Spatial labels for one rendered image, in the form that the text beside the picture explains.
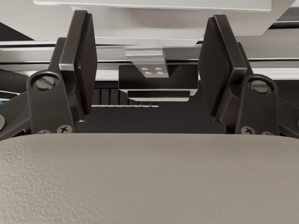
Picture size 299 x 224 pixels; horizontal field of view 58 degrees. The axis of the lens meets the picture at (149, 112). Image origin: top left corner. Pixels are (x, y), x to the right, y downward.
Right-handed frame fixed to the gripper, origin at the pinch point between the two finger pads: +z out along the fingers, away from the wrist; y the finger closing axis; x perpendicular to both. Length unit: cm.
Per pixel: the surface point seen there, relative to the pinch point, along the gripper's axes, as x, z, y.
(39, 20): -1.9, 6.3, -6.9
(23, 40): -6.0, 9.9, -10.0
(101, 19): -1.2, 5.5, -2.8
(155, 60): -9.6, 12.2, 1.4
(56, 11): -0.7, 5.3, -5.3
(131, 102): -36.9, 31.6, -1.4
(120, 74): -19.6, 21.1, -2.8
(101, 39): -4.7, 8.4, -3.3
